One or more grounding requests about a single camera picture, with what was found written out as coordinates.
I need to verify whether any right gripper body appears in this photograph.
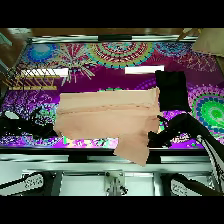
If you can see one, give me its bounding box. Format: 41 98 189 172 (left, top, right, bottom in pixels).
147 129 170 149

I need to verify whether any peach shirt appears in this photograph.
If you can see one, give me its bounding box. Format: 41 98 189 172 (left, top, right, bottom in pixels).
52 85 165 167

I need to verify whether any black garment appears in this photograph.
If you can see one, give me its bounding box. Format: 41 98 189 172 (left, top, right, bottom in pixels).
154 69 193 113

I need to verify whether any silver frame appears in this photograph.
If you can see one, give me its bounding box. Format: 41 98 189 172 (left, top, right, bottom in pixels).
0 146 224 197

